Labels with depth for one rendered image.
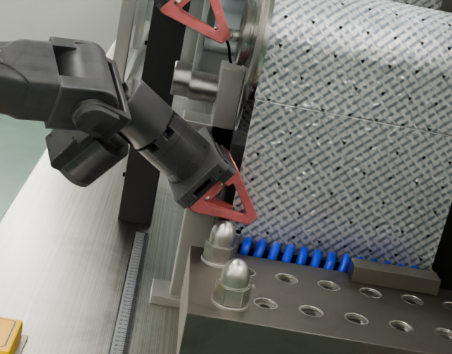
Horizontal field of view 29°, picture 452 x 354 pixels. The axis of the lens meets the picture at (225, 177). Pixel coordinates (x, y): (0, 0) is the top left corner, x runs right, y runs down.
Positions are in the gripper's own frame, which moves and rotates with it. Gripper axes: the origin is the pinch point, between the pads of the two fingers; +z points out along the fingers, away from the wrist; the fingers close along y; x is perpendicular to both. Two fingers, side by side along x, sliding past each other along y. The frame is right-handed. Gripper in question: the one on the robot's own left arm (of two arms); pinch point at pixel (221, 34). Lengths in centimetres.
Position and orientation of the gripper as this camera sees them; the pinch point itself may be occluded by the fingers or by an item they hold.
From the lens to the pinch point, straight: 100.5
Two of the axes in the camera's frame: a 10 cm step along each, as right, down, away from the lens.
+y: -0.1, 2.5, -9.7
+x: 7.7, -6.2, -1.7
